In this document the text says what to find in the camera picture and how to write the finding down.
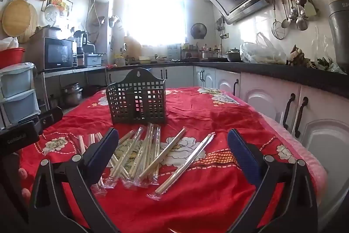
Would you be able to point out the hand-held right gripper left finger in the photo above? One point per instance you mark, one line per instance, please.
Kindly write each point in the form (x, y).
(105, 152)

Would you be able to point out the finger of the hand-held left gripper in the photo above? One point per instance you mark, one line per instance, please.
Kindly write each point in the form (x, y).
(50, 116)

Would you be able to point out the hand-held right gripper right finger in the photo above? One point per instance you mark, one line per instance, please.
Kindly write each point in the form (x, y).
(242, 158)

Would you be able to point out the bunch of chopsticks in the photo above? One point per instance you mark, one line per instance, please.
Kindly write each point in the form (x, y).
(163, 153)

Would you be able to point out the dark green plastic utensil basket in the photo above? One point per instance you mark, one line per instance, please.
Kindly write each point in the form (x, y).
(147, 77)

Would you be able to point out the hanging kitchen utensils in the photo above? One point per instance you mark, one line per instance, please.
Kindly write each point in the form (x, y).
(301, 23)

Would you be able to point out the person's left hand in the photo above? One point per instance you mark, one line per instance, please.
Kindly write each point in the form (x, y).
(23, 173)

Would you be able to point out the red floral tablecloth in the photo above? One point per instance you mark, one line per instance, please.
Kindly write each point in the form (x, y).
(212, 194)

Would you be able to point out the grey-blue plastic drawer unit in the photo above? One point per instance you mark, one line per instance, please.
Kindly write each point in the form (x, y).
(19, 80)

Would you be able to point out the metal shelving unit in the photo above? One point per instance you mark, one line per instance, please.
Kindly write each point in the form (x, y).
(73, 71)

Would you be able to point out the pink padded table cover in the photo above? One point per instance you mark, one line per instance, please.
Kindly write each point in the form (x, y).
(302, 145)

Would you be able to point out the black microwave oven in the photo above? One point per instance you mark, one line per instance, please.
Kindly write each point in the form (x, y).
(58, 54)

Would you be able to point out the white base cabinets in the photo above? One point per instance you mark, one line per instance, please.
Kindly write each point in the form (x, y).
(261, 96)

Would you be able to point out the red plastic basin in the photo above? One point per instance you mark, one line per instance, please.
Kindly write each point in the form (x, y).
(11, 58)

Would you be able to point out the grey-blue plastic box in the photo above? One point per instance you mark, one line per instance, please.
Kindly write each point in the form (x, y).
(92, 59)

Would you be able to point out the red dishcloth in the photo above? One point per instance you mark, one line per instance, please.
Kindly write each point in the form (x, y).
(109, 66)

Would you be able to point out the cardboard box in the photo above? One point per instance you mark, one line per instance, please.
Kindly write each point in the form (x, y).
(41, 33)

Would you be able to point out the white plastic bag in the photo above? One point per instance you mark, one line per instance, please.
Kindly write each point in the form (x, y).
(8, 43)

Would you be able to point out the yellow packet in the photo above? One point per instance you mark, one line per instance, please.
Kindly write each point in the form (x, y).
(120, 60)

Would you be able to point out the round bamboo mat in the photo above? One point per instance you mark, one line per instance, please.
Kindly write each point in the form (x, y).
(32, 28)

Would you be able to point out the black kitchen countertop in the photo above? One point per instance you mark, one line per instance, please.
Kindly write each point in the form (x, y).
(272, 70)

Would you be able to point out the yellow basin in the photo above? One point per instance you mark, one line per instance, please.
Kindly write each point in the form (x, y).
(144, 59)

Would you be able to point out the glass pot lid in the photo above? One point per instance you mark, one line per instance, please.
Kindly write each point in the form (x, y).
(51, 14)

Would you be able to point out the round bamboo board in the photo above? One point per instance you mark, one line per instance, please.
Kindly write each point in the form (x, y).
(16, 18)

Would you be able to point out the clear plastic bag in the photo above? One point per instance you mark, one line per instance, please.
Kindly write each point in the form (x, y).
(261, 54)

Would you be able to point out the wooden cutting board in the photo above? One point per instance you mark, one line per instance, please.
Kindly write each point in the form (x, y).
(132, 46)

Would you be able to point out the steel pot with lid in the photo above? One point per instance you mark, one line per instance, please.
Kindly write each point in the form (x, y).
(208, 54)

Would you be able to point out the small bowl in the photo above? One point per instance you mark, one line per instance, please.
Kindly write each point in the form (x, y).
(160, 58)

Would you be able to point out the fruit poster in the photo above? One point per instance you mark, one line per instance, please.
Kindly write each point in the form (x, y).
(64, 3)

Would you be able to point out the white hanging holder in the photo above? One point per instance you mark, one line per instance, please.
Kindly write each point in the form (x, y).
(114, 21)

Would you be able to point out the ginger roots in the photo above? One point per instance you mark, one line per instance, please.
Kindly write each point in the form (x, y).
(297, 57)

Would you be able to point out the condiment bottles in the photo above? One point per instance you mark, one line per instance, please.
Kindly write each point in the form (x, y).
(210, 47)

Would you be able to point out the bag of green vegetables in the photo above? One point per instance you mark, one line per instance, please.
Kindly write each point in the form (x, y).
(325, 63)

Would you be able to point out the hanging kitchen tools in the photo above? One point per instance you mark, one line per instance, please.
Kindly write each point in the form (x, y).
(220, 24)

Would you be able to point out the steel ladle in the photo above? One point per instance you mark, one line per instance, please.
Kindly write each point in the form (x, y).
(285, 23)

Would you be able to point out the kitchen window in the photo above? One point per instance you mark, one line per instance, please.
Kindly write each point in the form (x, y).
(155, 9)

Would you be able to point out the steel slotted spoon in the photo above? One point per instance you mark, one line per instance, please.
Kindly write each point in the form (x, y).
(293, 14)

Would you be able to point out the wall socket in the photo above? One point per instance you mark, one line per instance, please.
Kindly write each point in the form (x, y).
(224, 35)

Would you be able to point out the small round wall fan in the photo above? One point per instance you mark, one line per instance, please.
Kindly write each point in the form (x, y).
(198, 30)

